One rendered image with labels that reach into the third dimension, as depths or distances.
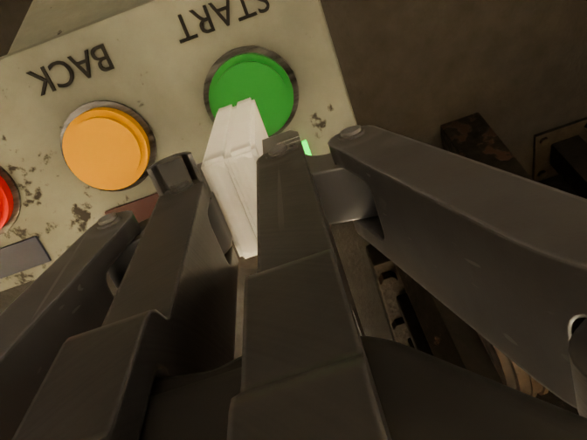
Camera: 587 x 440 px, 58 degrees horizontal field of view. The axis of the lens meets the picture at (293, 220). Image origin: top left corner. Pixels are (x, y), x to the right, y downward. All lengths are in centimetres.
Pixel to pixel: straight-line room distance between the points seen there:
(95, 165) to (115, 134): 2
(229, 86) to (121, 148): 6
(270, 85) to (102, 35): 8
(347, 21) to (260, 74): 69
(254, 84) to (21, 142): 12
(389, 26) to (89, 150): 75
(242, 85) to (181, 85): 3
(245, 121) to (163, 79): 11
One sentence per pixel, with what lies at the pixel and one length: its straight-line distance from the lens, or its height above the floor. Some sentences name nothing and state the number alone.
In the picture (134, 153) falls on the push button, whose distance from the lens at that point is 27.
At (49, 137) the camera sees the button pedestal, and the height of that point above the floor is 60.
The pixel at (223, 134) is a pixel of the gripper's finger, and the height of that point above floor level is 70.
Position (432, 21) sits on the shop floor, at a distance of 99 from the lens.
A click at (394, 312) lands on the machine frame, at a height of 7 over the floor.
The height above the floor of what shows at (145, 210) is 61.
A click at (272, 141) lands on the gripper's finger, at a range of 16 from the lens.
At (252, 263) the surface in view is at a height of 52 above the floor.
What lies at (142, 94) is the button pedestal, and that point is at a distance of 27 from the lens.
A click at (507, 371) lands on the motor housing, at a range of 79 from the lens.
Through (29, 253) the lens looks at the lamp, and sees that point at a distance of 31.
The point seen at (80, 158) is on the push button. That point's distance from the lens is 27.
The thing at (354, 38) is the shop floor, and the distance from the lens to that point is 95.
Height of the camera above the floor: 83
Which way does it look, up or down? 46 degrees down
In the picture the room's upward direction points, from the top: 165 degrees clockwise
